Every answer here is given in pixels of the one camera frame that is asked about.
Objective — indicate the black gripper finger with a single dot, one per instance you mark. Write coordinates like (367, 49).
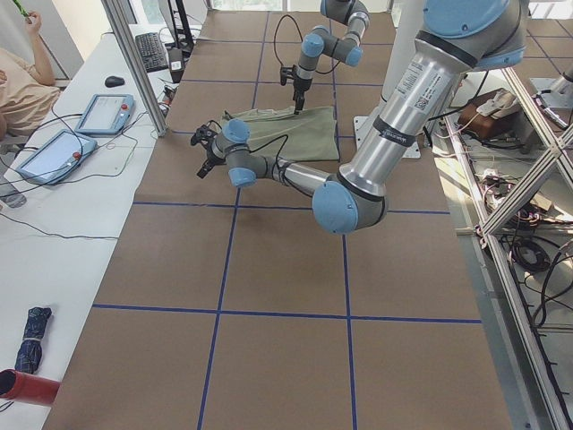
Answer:
(206, 167)
(299, 100)

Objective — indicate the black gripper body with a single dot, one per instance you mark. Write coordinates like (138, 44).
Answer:
(299, 88)
(209, 155)

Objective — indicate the olive green long-sleeve shirt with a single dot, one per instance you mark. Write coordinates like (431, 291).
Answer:
(311, 133)

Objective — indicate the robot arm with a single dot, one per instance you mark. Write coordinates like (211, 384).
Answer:
(456, 37)
(354, 15)

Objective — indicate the seated person beige clothes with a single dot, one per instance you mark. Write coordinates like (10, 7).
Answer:
(28, 90)

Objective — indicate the far blue teach pendant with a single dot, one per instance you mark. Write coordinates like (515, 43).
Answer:
(105, 115)

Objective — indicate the blue teach pendant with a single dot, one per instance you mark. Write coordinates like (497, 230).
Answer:
(105, 115)
(57, 158)

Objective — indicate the black keyboard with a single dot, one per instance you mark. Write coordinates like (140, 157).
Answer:
(152, 51)

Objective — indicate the black computer mouse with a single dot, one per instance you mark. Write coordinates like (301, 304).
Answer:
(114, 81)

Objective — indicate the near blue teach pendant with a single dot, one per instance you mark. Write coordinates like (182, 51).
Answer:
(57, 158)

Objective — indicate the brown box with adapter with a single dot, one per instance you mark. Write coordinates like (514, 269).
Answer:
(490, 115)

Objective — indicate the dark blue folded umbrella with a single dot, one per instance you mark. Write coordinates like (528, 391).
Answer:
(30, 351)

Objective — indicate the red cylinder bottle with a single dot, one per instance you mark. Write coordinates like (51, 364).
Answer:
(28, 388)

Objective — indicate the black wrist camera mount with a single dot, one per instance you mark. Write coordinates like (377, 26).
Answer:
(205, 135)
(286, 74)

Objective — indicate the aluminium frame post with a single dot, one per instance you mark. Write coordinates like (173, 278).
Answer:
(120, 26)

